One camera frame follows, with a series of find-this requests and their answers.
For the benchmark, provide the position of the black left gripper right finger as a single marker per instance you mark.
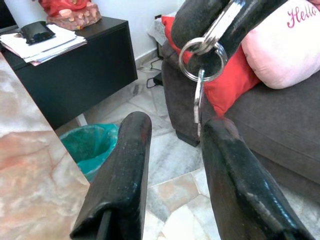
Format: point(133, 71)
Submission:
point(237, 195)

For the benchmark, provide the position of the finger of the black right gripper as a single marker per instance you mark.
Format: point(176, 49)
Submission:
point(255, 15)
point(192, 20)

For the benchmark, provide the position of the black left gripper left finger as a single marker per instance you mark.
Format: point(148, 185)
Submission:
point(125, 187)

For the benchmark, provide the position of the white lace cloth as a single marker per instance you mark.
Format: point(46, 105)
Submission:
point(157, 30)

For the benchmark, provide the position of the pink pillow with lettering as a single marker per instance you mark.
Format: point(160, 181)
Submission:
point(282, 50)

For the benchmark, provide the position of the teal lined waste bin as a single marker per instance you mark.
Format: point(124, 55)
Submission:
point(92, 147)

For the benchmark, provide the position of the black power adapter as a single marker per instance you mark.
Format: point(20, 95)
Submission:
point(158, 79)

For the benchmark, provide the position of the red cushion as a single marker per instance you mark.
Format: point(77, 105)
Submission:
point(232, 82)

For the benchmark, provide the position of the dark grey fabric sofa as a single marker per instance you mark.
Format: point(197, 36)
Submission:
point(275, 125)

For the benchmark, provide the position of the marble pattern board on legs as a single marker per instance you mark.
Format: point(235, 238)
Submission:
point(30, 162)

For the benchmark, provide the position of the red and pink statue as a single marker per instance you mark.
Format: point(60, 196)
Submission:
point(72, 15)

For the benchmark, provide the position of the black cabinet with papers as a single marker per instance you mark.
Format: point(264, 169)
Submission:
point(82, 75)

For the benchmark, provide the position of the white paper stack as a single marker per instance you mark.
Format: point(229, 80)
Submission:
point(57, 42)

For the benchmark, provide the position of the black leather pouch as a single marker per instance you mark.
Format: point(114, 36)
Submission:
point(37, 32)

